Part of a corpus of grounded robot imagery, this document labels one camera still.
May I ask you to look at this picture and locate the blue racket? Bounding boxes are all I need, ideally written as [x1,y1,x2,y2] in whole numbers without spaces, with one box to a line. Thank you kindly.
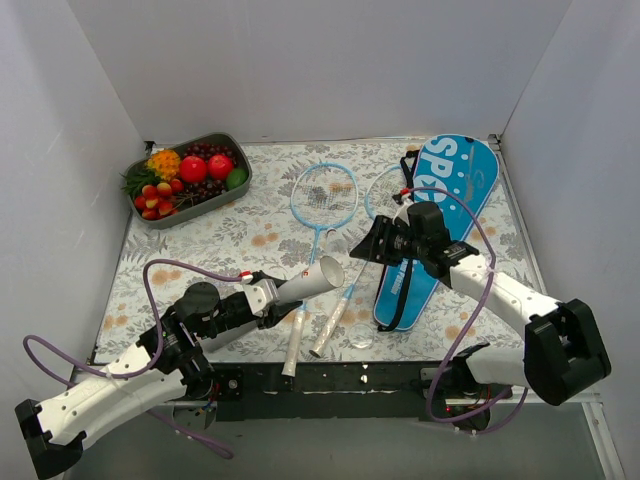
[280,162,360,377]
[309,165,407,358]

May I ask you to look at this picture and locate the grey fruit tray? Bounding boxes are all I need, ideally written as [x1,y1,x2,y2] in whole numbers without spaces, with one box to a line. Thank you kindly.
[121,133,252,230]

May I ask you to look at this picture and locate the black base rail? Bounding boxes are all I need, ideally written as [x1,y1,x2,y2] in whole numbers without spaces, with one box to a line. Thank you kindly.
[211,361,438,422]

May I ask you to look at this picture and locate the small red yellow fruits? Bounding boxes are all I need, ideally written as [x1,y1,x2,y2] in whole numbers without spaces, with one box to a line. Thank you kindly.
[133,179,185,221]

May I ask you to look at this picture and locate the blue racket left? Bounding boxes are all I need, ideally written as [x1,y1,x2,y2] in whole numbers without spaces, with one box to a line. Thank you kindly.
[280,162,360,377]

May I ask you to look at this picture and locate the purple cable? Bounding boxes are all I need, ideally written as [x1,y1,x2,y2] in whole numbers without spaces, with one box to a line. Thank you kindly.
[399,187,529,436]
[22,259,251,460]

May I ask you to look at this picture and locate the orange flower fruit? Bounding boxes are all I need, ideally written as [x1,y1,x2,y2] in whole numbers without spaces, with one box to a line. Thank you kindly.
[145,149,182,181]

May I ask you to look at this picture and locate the blue racket bag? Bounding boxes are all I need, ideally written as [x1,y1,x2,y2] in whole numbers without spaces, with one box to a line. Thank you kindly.
[365,134,499,331]

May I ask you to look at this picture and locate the white plastic shuttlecock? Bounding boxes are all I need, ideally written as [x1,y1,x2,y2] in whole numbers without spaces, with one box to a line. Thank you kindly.
[325,229,349,255]

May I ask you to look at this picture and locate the floral tablecloth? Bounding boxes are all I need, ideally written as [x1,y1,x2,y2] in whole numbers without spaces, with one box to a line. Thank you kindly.
[93,141,522,364]

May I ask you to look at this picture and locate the red apple right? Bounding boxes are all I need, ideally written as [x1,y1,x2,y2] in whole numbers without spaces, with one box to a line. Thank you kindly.
[207,154,234,181]

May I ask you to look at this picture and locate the white shuttlecock tube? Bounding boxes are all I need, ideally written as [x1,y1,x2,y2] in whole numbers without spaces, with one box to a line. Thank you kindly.
[204,255,345,354]

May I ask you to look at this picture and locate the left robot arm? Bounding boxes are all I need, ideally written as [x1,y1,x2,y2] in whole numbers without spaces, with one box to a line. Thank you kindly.
[15,274,311,479]

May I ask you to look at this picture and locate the red apple left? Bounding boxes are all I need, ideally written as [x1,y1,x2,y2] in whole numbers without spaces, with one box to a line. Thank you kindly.
[179,156,208,184]

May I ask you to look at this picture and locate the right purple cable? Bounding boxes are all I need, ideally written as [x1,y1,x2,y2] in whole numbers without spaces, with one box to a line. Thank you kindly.
[399,187,529,436]

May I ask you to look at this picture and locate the blue racket right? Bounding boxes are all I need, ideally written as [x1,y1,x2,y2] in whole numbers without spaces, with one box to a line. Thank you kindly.
[309,165,407,358]

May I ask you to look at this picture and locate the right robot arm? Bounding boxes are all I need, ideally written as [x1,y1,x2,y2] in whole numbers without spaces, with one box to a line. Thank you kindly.
[350,202,612,406]

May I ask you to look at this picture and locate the green lime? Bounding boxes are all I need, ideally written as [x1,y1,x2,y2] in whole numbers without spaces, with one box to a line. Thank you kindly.
[225,168,248,191]

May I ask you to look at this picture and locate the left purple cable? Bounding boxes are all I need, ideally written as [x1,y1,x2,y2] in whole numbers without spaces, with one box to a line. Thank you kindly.
[22,259,251,460]

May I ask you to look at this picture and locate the red apple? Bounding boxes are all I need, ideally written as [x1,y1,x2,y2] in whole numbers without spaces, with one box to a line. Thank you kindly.
[179,156,208,184]
[207,154,234,181]

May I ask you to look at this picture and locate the dark grape bunch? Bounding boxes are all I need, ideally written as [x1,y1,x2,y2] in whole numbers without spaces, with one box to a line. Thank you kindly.
[183,142,236,162]

